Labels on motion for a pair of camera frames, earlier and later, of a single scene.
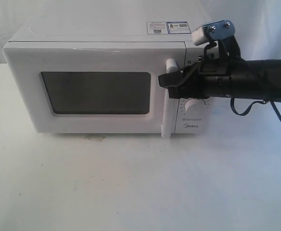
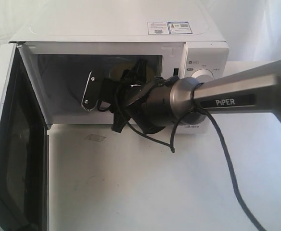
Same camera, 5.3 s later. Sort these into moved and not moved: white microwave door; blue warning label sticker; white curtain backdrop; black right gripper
Moved: white microwave door; black right gripper
Not moved: blue warning label sticker; white curtain backdrop
